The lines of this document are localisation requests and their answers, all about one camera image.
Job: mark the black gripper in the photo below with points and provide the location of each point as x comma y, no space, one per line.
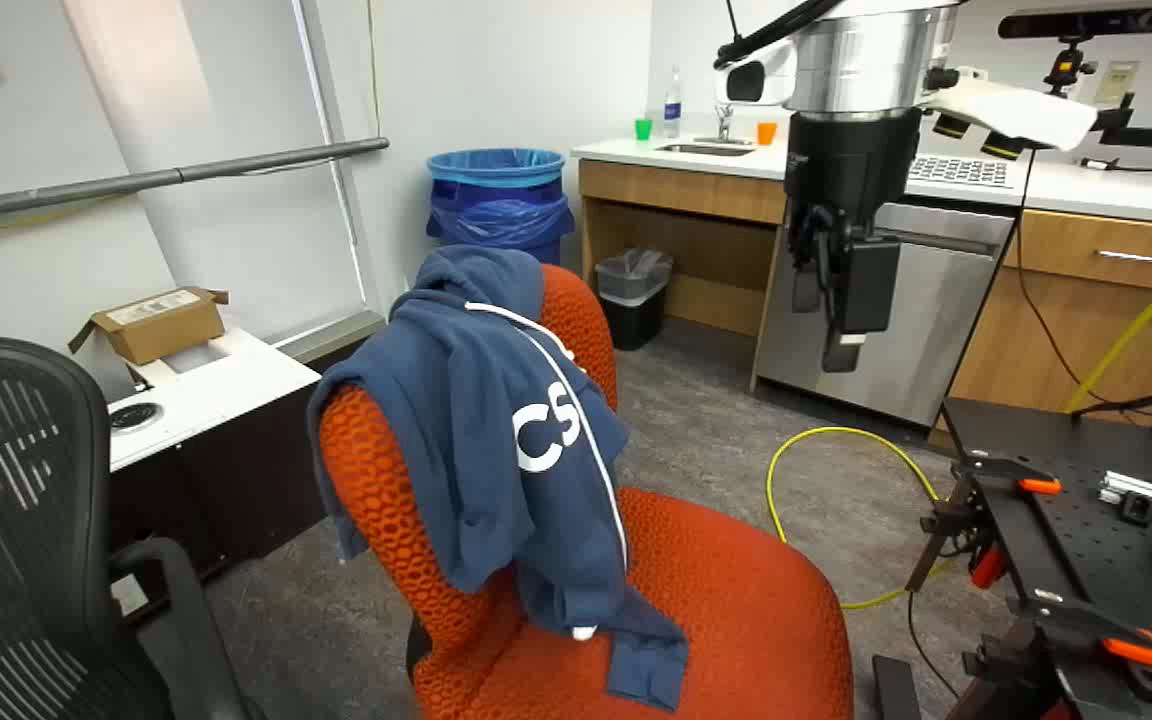
852,152

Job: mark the blue zip hoodie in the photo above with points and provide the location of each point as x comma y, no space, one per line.
482,441

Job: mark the orange fabric office chair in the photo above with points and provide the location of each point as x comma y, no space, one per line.
738,602

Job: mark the black mesh office chair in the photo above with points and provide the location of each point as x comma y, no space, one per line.
17,532

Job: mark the stainless steel under-counter appliance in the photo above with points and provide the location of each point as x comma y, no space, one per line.
937,335

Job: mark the orange cup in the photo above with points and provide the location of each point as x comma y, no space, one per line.
767,134

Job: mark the white keyboard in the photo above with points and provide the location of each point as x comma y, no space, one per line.
960,169

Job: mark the wooden counter cabinet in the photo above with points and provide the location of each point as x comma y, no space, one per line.
680,193

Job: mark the sink faucet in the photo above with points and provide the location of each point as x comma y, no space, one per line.
726,122

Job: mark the small black trash bin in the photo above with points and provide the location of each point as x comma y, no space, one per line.
633,301

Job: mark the clear water bottle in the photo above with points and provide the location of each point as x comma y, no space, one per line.
672,111

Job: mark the white paper sheet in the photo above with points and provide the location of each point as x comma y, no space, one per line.
1018,111

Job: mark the green cup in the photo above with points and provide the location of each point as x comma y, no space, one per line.
641,128

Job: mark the black perforated breadboard table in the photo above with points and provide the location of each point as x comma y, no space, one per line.
1071,532

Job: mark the blue recycling bin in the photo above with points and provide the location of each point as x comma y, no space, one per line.
499,204

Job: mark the white-topped dark desk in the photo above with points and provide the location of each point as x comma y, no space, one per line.
218,385

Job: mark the open cardboard box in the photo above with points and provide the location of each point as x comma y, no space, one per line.
156,327

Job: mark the black round desk grommet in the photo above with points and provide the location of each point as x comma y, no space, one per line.
132,415

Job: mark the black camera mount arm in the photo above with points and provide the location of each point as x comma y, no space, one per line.
1064,67

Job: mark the black bar camera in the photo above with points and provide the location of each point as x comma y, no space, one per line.
1081,23

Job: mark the silver aluminium bracket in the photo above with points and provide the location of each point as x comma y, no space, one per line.
1140,494

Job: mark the grey wall rail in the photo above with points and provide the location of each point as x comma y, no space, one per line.
177,176

